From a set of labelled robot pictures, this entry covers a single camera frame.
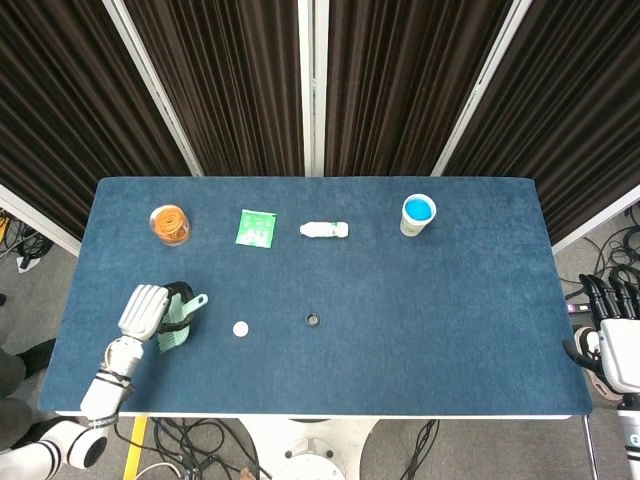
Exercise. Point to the white partition frame rail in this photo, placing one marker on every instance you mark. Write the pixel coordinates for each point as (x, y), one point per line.
(600, 217)
(35, 217)

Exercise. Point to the small black ring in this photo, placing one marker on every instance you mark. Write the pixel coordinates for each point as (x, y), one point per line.
(313, 319)

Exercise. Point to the white cup with blue lid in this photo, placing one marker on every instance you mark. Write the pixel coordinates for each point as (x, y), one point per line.
(418, 212)

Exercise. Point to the blue felt table mat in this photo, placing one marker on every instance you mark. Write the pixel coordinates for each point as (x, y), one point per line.
(375, 360)

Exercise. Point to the green sachet packet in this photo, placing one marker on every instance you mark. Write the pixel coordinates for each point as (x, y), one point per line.
(256, 228)

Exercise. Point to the white bottle cap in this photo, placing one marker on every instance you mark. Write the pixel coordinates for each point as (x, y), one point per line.
(240, 328)

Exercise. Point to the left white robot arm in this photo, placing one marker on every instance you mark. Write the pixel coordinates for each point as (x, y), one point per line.
(102, 395)

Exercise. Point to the white partition frame post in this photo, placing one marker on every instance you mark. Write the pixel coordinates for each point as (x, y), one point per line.
(312, 85)
(150, 82)
(482, 85)

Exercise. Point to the small white plastic bottle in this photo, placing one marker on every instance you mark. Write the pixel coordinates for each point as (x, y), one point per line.
(322, 230)

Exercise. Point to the green and white brush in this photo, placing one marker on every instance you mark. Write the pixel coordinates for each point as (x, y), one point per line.
(175, 341)

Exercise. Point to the clear jar with orange contents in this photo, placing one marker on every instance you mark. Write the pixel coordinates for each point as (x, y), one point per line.
(170, 226)

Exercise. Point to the yellow floor tape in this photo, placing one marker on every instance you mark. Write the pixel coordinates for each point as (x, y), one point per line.
(135, 445)

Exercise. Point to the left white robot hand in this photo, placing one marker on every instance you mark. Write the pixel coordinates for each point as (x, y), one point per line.
(145, 310)

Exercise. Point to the grey metal table leg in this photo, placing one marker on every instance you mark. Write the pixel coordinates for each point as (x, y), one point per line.
(590, 450)

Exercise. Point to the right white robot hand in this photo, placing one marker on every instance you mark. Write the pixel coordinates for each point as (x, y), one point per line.
(622, 350)

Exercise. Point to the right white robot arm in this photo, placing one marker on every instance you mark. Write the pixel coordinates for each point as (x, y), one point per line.
(631, 440)

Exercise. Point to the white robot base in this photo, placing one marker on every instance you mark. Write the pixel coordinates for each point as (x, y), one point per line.
(310, 450)

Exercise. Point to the black power strip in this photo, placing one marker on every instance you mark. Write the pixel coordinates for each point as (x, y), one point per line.
(579, 307)

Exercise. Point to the dark pleated partition panel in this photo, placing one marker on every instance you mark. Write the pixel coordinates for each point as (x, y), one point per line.
(220, 85)
(570, 110)
(405, 85)
(65, 110)

